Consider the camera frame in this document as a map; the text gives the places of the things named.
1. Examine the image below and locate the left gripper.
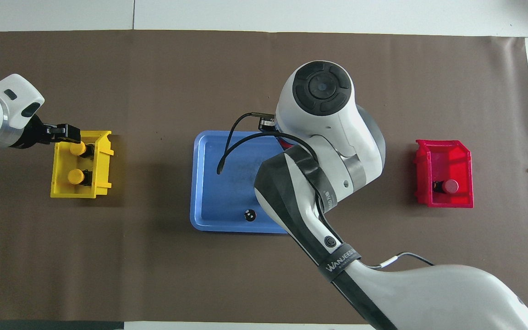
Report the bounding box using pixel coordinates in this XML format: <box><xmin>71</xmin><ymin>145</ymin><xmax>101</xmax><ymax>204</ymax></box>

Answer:
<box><xmin>9</xmin><ymin>114</ymin><xmax>56</xmax><ymax>150</ymax></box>

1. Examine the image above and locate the yellow bin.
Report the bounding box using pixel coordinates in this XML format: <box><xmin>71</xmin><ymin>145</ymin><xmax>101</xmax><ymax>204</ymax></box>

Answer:
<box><xmin>50</xmin><ymin>131</ymin><xmax>114</xmax><ymax>199</ymax></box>

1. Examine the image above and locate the yellow push button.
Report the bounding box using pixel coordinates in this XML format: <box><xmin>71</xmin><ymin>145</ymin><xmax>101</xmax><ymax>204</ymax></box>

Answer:
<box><xmin>69</xmin><ymin>141</ymin><xmax>96</xmax><ymax>159</ymax></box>
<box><xmin>67</xmin><ymin>168</ymin><xmax>93</xmax><ymax>187</ymax></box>

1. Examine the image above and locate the red bin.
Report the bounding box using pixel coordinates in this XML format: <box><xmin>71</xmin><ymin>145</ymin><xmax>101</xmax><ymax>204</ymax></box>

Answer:
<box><xmin>413</xmin><ymin>140</ymin><xmax>474</xmax><ymax>209</ymax></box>

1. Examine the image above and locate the blue tray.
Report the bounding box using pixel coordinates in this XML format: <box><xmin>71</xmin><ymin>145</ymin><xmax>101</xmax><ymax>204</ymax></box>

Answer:
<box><xmin>190</xmin><ymin>131</ymin><xmax>293</xmax><ymax>235</ymax></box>

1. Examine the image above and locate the black cable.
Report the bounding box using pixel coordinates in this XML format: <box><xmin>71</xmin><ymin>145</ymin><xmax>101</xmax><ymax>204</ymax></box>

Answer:
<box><xmin>366</xmin><ymin>252</ymin><xmax>435</xmax><ymax>269</ymax></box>
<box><xmin>217</xmin><ymin>112</ymin><xmax>334</xmax><ymax>216</ymax></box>

